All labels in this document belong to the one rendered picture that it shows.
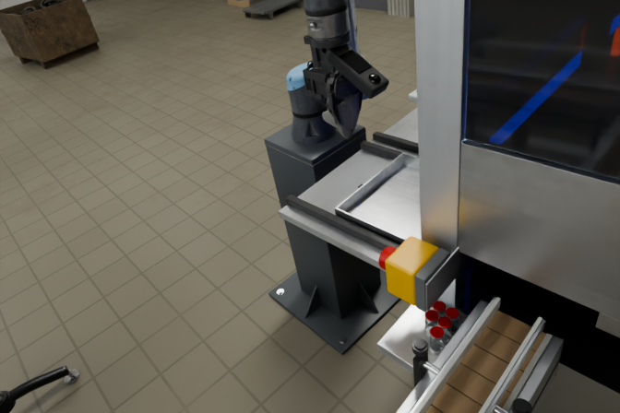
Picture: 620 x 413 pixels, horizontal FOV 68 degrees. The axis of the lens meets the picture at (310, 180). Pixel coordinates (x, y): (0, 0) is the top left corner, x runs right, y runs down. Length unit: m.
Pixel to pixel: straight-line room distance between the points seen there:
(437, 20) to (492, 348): 0.46
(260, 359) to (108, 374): 0.62
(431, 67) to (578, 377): 0.50
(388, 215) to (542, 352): 0.43
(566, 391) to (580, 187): 0.37
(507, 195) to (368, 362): 1.29
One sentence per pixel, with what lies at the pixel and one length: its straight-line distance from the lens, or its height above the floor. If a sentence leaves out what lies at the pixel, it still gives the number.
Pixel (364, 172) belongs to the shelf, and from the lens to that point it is 1.17.
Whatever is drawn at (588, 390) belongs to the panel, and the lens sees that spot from 0.84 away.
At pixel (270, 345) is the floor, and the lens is 1.95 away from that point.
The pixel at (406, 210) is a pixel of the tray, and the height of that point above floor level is 0.88.
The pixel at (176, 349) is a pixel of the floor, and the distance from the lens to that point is 2.08.
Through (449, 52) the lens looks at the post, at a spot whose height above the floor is 1.33.
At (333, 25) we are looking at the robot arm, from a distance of 0.83.
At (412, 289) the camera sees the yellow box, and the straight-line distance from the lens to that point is 0.72.
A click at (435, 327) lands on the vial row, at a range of 0.77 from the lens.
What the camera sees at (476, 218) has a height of 1.09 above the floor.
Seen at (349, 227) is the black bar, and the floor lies 0.90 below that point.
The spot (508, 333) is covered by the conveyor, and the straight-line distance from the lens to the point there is 0.77.
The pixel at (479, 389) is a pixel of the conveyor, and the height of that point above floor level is 0.93.
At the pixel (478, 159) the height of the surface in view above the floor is 1.19.
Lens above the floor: 1.54
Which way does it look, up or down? 34 degrees down
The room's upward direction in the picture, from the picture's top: 11 degrees counter-clockwise
